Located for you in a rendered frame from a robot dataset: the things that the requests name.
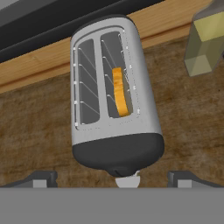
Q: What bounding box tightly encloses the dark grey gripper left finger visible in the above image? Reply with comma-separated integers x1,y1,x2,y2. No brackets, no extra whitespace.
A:
0,170,59,189

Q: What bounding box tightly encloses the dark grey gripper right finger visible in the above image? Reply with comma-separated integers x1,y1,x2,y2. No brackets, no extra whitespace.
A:
166,171,224,189

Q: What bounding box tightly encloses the silver and black toaster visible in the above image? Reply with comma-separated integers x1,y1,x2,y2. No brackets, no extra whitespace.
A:
69,14,166,179

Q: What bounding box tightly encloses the orange bread slice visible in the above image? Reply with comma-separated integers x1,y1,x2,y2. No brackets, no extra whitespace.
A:
111,66,130,116

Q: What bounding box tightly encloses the olive glass jar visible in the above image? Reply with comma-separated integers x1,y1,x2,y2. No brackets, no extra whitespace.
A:
183,0,224,78

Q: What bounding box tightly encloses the black and grey appliance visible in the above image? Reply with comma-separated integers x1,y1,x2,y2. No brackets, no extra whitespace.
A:
0,0,165,64

